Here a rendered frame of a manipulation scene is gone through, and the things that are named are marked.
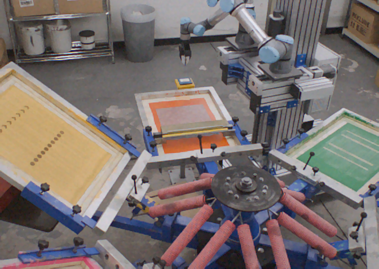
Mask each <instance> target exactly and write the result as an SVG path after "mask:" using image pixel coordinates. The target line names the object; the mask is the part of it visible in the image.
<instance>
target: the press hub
mask: <svg viewBox="0 0 379 269"><path fill-rule="evenodd" d="M211 190H212V192H213V195H214V197H215V198H216V199H217V200H218V201H219V202H221V203H222V204H223V205H225V206H226V207H228V208H230V209H231V212H230V213H229V214H228V215H227V216H226V217H225V215H224V212H223V210H222V208H219V209H216V210H214V211H213V213H212V215H210V217H209V218H208V219H207V221H206V222H212V223H216V224H219V228H221V226H222V224H223V223H224V222H225V221H227V220H229V221H231V222H232V221H233V219H234V218H235V216H236V215H237V214H238V211H241V217H242V220H243V224H247V225H249V227H250V231H251V234H252V239H253V244H254V248H255V253H256V256H257V259H258V262H259V264H260V266H261V267H262V269H275V268H276V264H274V263H272V261H273V260H274V259H275V257H274V253H273V249H272V247H269V246H264V245H259V244H258V242H259V240H260V239H261V234H263V235H268V232H267V228H266V222H267V221H270V219H268V220H267V221H265V222H264V223H263V224H262V225H261V226H260V225H259V224H258V222H257V221H256V219H255V217H254V216H255V215H256V214H257V213H259V212H260V211H264V210H267V209H270V208H271V207H272V206H274V205H275V204H276V203H277V202H278V201H279V199H280V196H281V187H280V184H279V182H278V181H277V180H276V179H275V177H274V176H273V175H272V174H270V173H269V172H268V171H265V170H263V169H260V168H258V167H256V166H252V165H232V166H227V167H226V168H224V169H222V170H220V171H218V172H217V173H216V174H215V175H214V177H213V179H212V182H211ZM233 224H234V225H235V230H234V231H233V232H232V234H230V236H229V237H228V239H227V240H226V241H225V242H224V243H225V244H226V245H228V246H229V247H231V250H229V251H228V252H226V253H225V254H224V255H222V256H221V257H219V258H218V260H216V262H215V263H216V264H218V265H220V266H223V267H224V269H246V265H245V262H244V259H243V257H242V255H241V252H240V250H242V247H241V243H240V240H239V236H238V233H237V228H238V226H239V225H241V220H240V216H239V215H238V217H237V218H236V220H235V221H234V222H233ZM214 235H215V234H214V233H208V232H204V231H198V232H197V239H198V242H199V245H197V256H198V255H199V253H200V252H202V250H203V249H204V247H205V246H206V244H207V243H208V242H209V241H210V240H211V239H212V238H213V236H214Z"/></svg>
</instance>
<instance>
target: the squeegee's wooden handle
mask: <svg viewBox="0 0 379 269"><path fill-rule="evenodd" d="M216 125H223V128H227V125H226V123H225V120H224V119H221V120H215V121H205V122H194V123H187V124H177V125H166V126H160V130H161V134H162V136H163V135H167V134H168V131H173V130H178V129H189V128H195V127H205V126H216Z"/></svg>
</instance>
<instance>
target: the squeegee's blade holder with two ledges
mask: <svg viewBox="0 0 379 269"><path fill-rule="evenodd" d="M222 128H223V125H216V126H205V127H195V128H189V129H178V130H173V131H168V135H170V134H180V133H191V132H197V131H207V130H213V129H222Z"/></svg>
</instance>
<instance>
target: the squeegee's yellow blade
mask: <svg viewBox="0 0 379 269"><path fill-rule="evenodd" d="M226 129H227V128H222V129H213V130H207V131H197V132H191V133H180V134H170V135H163V136H174V135H184V134H194V133H205V132H211V131H221V130H226ZM163 136H162V137H163Z"/></svg>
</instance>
